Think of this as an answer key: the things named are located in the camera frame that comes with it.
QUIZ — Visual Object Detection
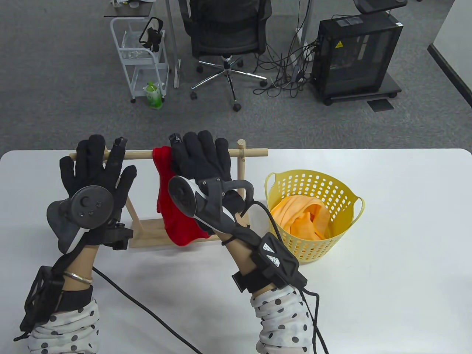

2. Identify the person's right hand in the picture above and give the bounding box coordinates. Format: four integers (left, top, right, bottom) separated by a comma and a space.
169, 131, 246, 219

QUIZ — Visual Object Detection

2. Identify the person's left hand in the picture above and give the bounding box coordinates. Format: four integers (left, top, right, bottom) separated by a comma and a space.
60, 135, 138, 246

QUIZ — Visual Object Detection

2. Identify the wooden towel rack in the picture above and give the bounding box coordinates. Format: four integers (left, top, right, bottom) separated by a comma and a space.
70, 139, 268, 249

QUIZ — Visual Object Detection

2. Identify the red towel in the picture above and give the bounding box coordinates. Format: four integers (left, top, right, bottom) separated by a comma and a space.
152, 146, 222, 247

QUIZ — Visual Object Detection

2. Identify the orange towel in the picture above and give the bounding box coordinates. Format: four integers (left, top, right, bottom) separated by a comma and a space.
271, 195, 331, 241

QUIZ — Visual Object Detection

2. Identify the person's right forearm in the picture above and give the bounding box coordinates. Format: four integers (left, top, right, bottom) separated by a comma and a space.
221, 236, 314, 354

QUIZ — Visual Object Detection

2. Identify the person's left forearm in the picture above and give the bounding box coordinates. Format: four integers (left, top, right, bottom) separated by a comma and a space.
26, 245, 101, 354

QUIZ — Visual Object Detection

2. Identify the green bottle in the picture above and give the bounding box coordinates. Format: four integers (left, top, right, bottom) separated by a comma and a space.
143, 82, 163, 110

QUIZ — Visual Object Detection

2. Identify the white rolling cart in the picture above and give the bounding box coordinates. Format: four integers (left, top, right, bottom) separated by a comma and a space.
110, 17, 170, 104

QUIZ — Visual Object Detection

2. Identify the clear plastic bag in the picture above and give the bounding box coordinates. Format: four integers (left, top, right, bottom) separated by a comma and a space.
122, 31, 155, 59

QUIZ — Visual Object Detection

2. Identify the white desk leg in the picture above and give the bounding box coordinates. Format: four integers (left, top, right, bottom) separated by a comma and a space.
291, 0, 314, 82
165, 0, 181, 89

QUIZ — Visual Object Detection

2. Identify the black headset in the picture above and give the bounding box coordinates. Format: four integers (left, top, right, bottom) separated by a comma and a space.
139, 17, 164, 52

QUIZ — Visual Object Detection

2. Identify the black mesh office chair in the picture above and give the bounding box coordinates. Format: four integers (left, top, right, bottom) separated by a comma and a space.
181, 0, 273, 112

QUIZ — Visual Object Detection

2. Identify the yellow plastic basket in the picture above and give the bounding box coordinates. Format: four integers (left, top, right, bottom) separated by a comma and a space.
265, 170, 365, 265

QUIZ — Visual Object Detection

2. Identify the dark wooden shelf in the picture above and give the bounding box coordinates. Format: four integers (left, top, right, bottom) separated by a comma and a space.
104, 0, 155, 18

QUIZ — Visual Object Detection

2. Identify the black computer case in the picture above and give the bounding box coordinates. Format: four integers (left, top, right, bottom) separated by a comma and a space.
316, 12, 403, 97

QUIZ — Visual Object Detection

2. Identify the black floor plate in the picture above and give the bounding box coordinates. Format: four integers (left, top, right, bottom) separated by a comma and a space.
368, 98, 394, 112

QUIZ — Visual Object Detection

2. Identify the black chair base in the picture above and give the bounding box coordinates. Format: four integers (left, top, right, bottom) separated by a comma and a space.
353, 0, 408, 13

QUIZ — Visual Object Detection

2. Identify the black cable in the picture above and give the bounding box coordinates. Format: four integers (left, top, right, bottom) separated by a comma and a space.
242, 201, 281, 238
92, 266, 203, 354
295, 286, 330, 354

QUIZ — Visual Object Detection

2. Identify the tangle of black floor cables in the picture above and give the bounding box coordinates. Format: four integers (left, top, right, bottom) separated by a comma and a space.
254, 0, 321, 98

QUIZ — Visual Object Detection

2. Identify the gold bracelet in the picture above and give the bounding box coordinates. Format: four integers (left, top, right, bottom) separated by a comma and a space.
63, 271, 93, 284

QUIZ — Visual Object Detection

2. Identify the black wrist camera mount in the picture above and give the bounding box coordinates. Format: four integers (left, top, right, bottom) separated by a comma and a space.
232, 233, 308, 294
14, 265, 94, 341

